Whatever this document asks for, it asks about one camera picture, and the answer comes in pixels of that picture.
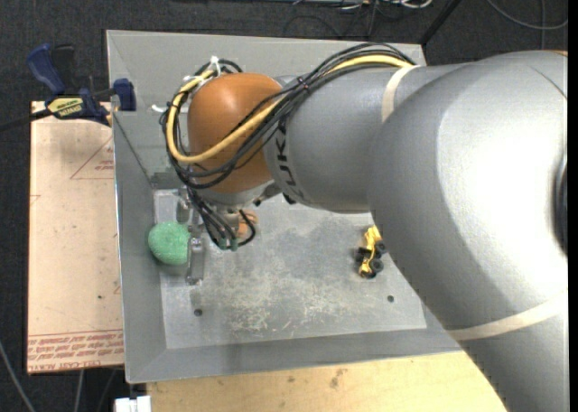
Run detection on yellow toy vehicle, black wheels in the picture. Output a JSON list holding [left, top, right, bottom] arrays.
[[353, 225, 387, 280]]

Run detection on grey metal bin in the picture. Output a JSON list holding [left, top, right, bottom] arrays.
[[106, 29, 464, 385]]

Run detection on green round sponge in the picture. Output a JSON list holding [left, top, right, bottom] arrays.
[[147, 220, 191, 266]]

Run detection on brown cardboard board, red print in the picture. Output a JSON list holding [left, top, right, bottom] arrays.
[[26, 100, 126, 376]]

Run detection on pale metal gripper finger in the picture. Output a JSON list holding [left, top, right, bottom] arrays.
[[176, 195, 192, 226], [185, 238, 208, 286]]

